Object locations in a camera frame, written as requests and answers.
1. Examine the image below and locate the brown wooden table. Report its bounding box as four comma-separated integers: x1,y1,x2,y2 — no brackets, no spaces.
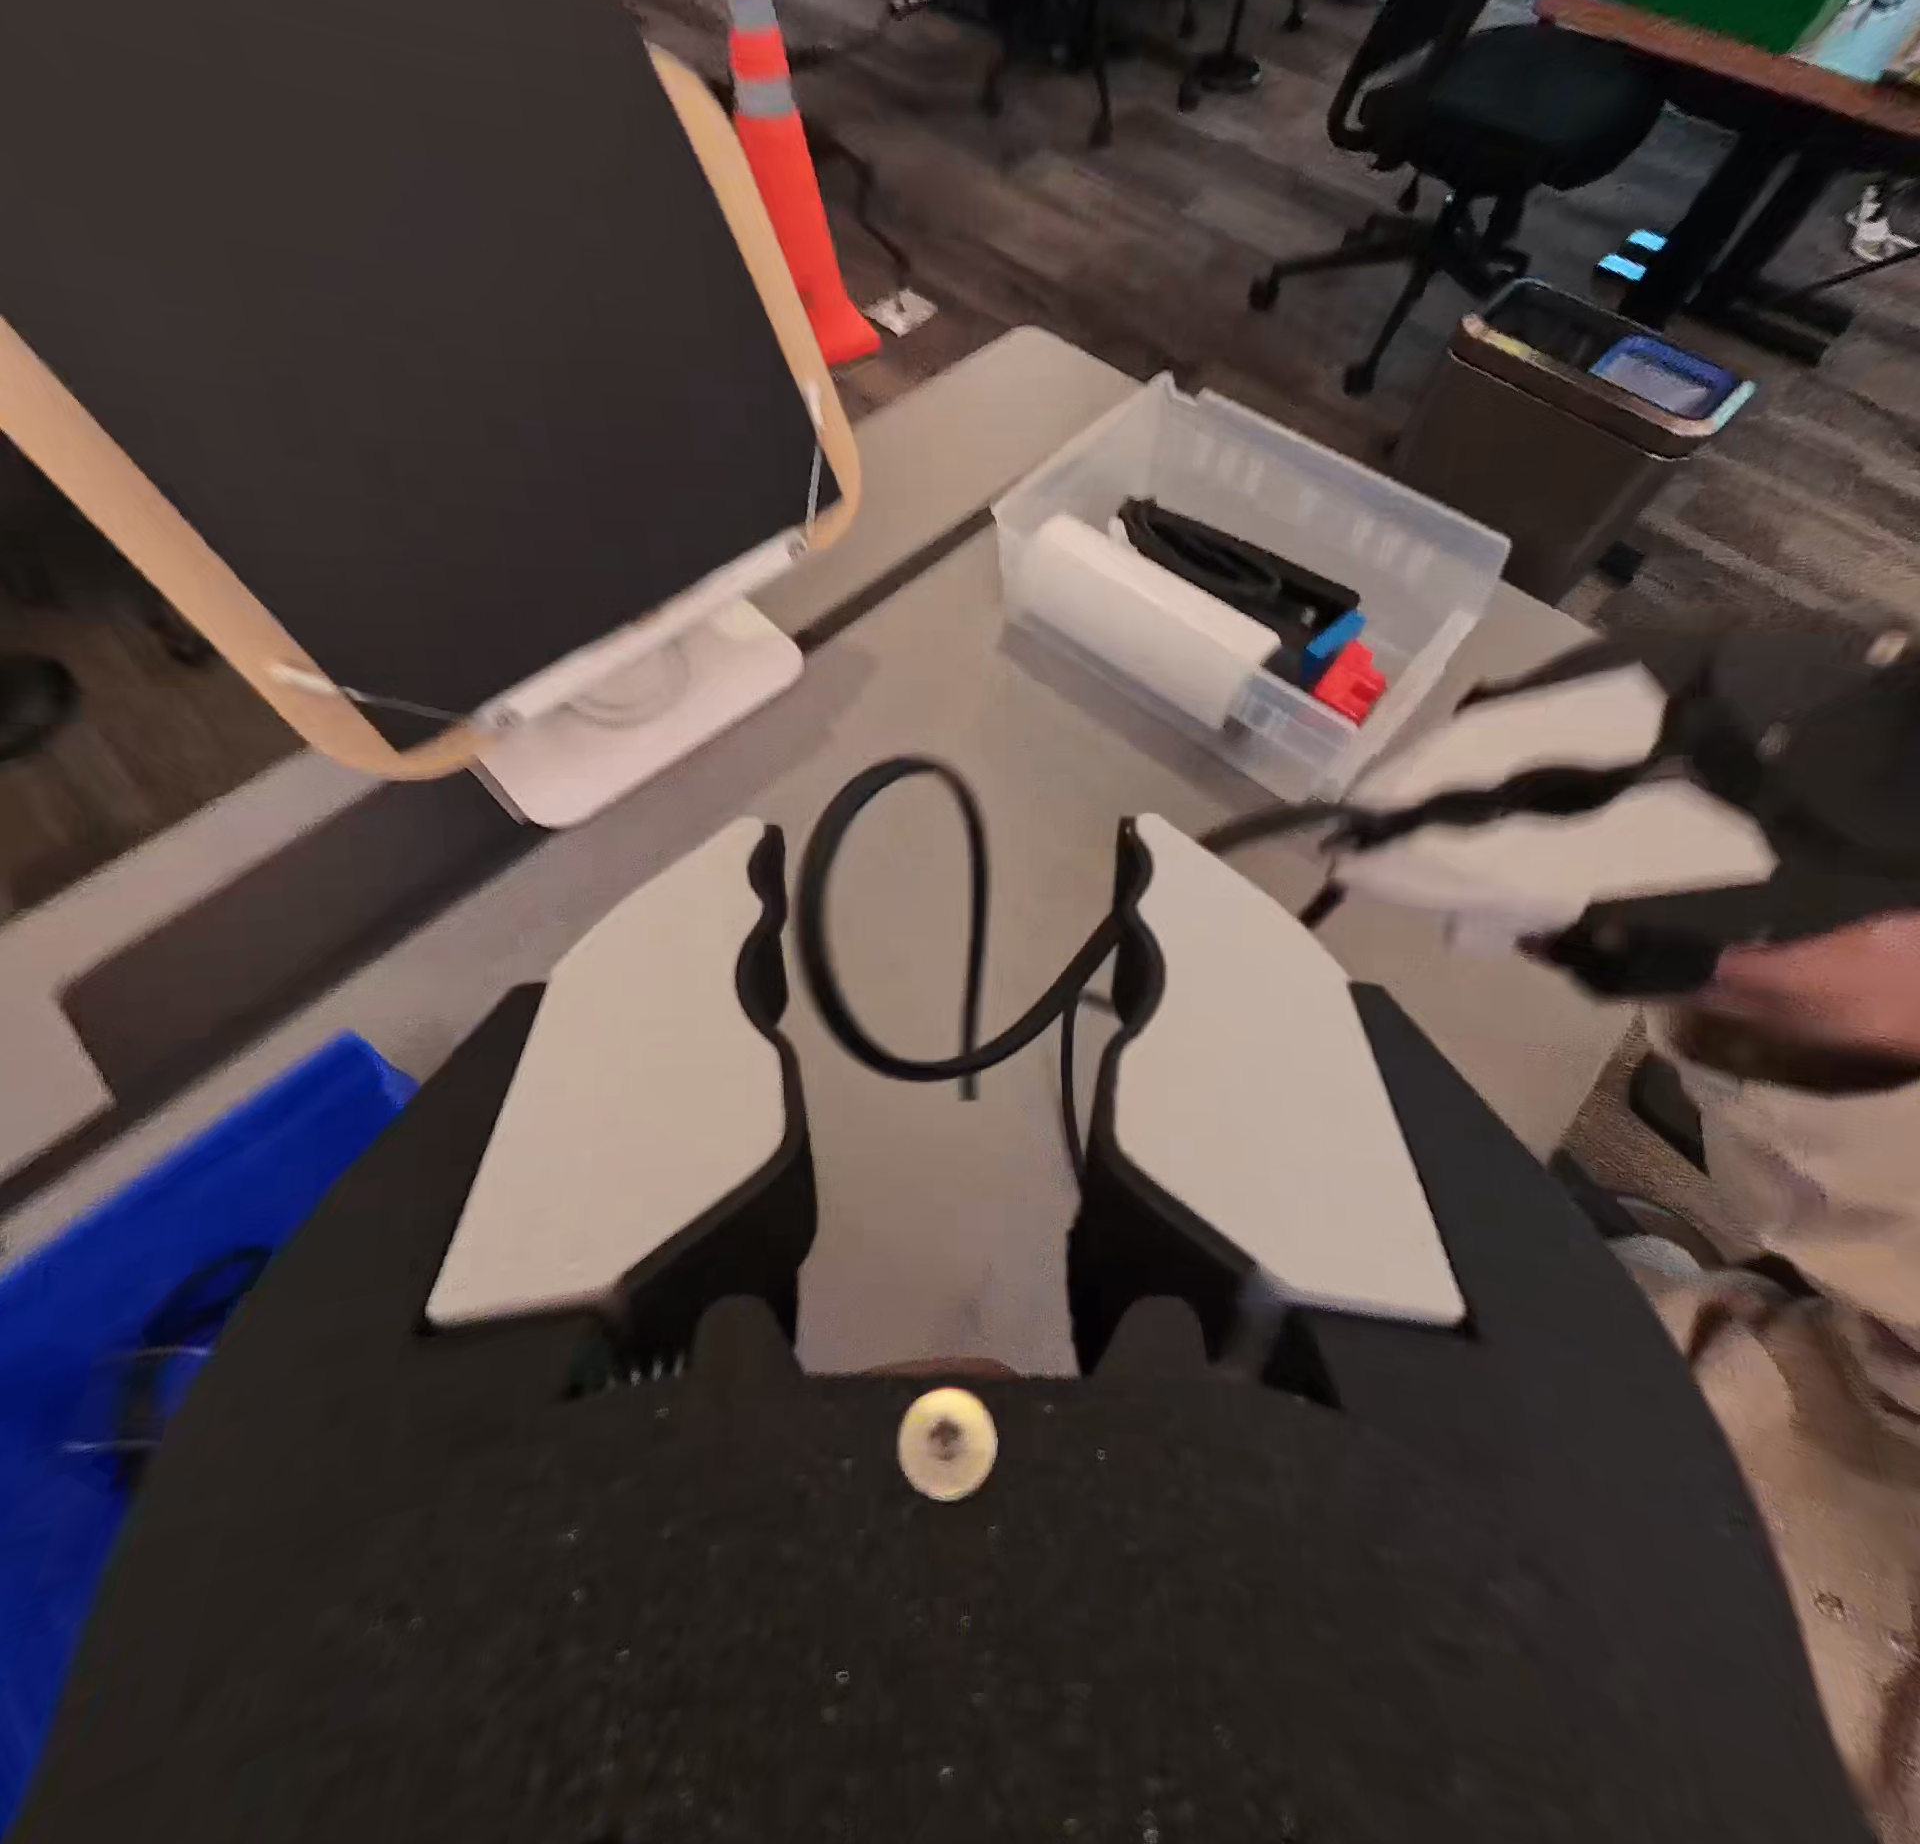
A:
1533,0,1920,365

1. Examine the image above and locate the grey desk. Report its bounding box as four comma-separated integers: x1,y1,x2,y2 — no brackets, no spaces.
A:
0,326,1653,1396

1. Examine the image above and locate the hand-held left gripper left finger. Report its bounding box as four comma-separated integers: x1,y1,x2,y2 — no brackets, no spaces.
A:
425,817,821,1328

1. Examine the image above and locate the black office chair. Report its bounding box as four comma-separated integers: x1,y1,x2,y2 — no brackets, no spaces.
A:
1248,0,1671,402

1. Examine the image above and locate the person's right hand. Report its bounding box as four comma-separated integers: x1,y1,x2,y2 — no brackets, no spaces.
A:
1650,915,1920,1100

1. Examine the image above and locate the black network cable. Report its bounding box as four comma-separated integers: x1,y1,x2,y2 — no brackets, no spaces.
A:
799,756,1361,1178

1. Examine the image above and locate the black braided cable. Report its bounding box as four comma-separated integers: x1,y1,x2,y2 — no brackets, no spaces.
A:
1115,497,1290,609

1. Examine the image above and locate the clear plastic organizer box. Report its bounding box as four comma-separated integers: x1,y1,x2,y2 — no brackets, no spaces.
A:
986,370,1514,806

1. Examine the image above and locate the blue storage bin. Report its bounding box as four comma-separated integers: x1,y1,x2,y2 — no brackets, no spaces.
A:
0,1028,423,1794

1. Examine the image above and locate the person's cream hoodie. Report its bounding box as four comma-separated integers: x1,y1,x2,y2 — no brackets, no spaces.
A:
1634,1041,1920,1816

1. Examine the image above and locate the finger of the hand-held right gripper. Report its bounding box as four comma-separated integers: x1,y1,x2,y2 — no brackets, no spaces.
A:
1334,782,1785,963
1342,663,1674,825

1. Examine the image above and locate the wood-framed black panel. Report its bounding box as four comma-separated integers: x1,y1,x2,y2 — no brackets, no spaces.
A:
0,0,865,785

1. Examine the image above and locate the white bottle black cap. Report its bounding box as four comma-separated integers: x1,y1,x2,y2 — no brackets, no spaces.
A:
1023,513,1289,732

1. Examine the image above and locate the orange traffic cone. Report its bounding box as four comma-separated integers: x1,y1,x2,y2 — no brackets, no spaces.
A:
717,0,888,372

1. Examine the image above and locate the steel trash bin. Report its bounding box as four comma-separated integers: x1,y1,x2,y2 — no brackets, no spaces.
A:
1385,279,1761,604

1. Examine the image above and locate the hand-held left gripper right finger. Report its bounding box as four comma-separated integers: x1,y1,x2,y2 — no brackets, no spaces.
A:
1076,813,1470,1375

